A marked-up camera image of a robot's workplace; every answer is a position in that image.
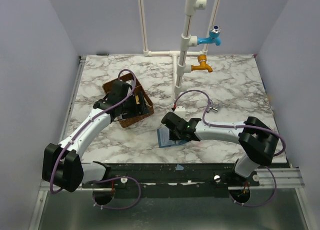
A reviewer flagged gold card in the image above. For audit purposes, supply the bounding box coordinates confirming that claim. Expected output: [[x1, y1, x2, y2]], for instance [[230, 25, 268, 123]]
[[135, 95, 140, 105]]

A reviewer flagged blue leather card holder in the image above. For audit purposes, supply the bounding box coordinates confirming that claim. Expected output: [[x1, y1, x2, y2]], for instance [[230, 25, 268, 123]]
[[157, 127, 187, 148]]

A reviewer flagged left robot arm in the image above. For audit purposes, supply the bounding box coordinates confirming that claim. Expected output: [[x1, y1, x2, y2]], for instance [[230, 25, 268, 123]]
[[42, 80, 149, 192]]

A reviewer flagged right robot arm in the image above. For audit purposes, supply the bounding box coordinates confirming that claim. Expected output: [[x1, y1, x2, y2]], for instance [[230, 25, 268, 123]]
[[161, 112, 280, 178]]

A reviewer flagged woven brown basket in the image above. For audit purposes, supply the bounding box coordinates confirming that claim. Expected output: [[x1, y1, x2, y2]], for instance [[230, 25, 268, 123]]
[[102, 73, 154, 128]]

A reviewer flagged orange plastic faucet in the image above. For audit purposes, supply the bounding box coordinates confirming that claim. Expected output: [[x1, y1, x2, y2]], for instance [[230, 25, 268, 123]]
[[191, 55, 213, 73]]

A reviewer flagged blue plastic faucet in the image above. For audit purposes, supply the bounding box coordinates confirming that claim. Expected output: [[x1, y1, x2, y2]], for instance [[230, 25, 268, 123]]
[[197, 25, 221, 46]]

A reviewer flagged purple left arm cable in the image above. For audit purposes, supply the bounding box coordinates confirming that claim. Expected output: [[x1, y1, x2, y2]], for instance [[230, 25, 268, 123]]
[[49, 69, 142, 211]]

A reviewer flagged metal tap handle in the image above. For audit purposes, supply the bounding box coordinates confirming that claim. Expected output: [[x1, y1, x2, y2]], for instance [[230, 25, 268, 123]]
[[207, 103, 222, 113]]

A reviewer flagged black mounting rail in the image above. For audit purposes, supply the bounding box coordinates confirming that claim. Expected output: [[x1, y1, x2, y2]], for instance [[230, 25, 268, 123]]
[[82, 163, 260, 198]]

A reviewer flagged white pvc pipe frame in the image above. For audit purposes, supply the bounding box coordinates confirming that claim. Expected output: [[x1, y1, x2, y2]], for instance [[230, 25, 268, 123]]
[[137, 0, 221, 100]]

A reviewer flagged aluminium frame rail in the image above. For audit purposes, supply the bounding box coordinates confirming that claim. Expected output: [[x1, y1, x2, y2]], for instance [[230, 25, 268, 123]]
[[28, 56, 87, 229]]

